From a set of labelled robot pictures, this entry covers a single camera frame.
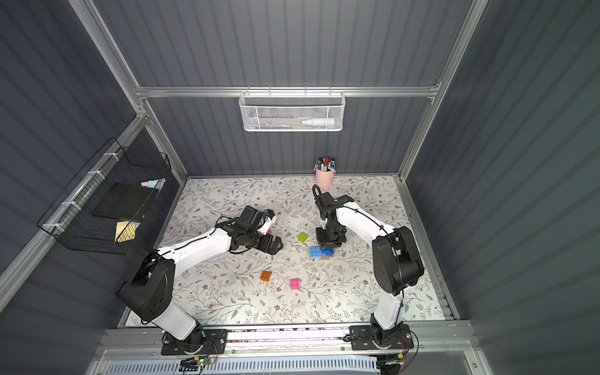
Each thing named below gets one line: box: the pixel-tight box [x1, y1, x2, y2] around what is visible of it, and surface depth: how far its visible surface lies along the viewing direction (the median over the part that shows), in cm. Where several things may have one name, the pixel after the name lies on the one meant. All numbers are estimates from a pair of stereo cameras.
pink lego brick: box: [289, 278, 301, 290], surface depth 86 cm
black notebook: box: [91, 182, 155, 221], surface depth 75 cm
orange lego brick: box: [260, 270, 272, 283], surface depth 88 cm
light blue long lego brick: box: [308, 246, 326, 258], surface depth 90 cm
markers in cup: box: [314, 156, 336, 172], surface depth 111 cm
